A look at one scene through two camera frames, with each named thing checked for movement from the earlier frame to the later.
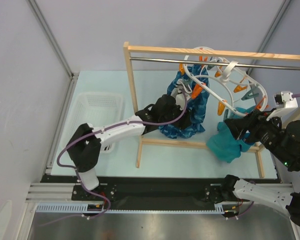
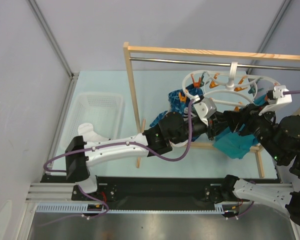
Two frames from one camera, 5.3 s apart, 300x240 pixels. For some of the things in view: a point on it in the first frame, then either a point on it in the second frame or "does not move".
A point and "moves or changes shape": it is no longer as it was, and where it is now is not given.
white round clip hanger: (221, 81) moves or changes shape
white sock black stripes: (180, 89) -> (186, 117)
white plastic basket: (98, 109) does not move
